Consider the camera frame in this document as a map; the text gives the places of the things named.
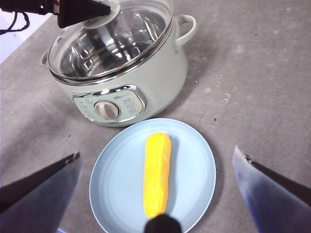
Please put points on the pale green electric steamer pot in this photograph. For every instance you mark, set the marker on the pale green electric steamer pot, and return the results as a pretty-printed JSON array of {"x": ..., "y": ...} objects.
[{"x": 158, "y": 80}]

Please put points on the blue round plate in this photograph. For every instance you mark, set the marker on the blue round plate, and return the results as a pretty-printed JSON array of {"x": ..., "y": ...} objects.
[{"x": 116, "y": 182}]

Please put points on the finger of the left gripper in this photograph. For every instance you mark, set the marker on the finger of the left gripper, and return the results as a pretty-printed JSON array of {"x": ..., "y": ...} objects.
[{"x": 77, "y": 13}]

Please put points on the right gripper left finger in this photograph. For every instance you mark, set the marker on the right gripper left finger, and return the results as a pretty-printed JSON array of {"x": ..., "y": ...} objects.
[{"x": 36, "y": 206}]

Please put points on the glass lid with green knob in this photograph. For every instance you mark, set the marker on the glass lid with green knob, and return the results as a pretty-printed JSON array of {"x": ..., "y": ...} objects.
[{"x": 73, "y": 48}]

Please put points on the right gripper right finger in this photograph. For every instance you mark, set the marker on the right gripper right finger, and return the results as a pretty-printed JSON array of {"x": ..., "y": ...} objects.
[{"x": 279, "y": 206}]

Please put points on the yellow corn cob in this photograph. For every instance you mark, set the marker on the yellow corn cob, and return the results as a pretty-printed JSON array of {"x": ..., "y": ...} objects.
[{"x": 156, "y": 174}]

